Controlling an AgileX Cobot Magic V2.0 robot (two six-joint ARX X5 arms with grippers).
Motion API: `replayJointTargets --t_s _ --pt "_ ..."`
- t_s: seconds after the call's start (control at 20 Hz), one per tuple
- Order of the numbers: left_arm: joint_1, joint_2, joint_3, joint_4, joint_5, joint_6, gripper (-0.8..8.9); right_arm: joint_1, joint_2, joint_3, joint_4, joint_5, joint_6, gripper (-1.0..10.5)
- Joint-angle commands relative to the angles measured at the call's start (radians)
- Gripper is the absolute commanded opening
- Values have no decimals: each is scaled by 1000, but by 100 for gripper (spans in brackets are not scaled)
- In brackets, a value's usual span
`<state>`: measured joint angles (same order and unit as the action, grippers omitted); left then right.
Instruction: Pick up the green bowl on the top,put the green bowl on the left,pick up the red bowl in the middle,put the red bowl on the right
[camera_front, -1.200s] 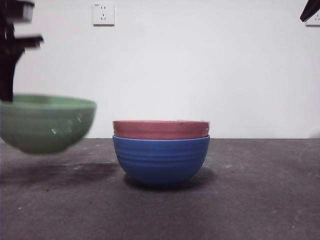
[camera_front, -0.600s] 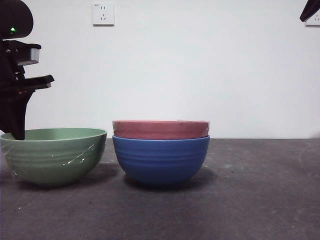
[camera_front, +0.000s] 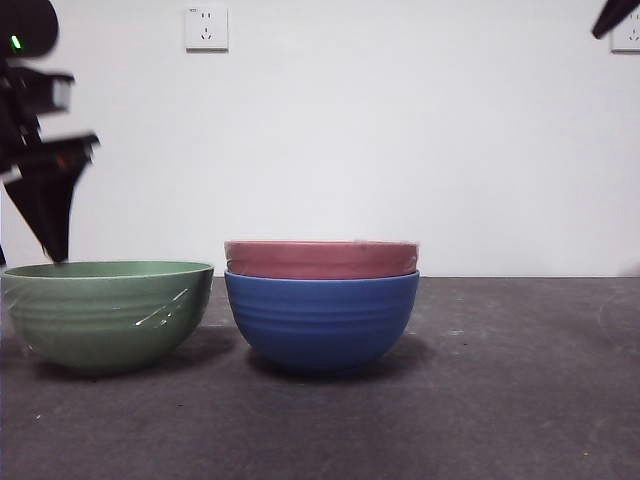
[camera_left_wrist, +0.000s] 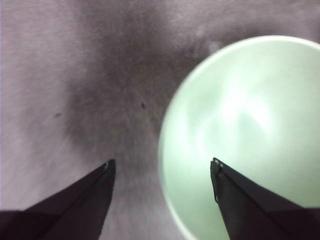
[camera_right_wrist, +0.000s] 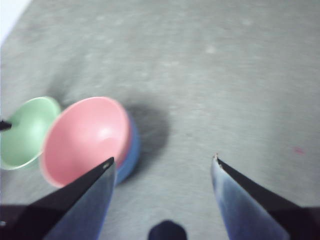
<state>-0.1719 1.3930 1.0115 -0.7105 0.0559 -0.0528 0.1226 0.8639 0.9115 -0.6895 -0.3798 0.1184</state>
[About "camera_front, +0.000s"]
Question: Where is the white wall socket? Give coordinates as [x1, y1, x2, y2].
[184, 6, 230, 54]
[609, 9, 640, 55]

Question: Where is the red ribbed bowl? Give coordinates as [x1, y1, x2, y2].
[223, 238, 421, 280]

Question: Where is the blue ribbed bowl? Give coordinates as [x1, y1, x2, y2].
[223, 268, 421, 378]

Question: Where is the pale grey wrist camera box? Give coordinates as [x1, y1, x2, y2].
[9, 68, 77, 114]

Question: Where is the green ribbed bowl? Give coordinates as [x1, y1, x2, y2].
[0, 259, 216, 378]

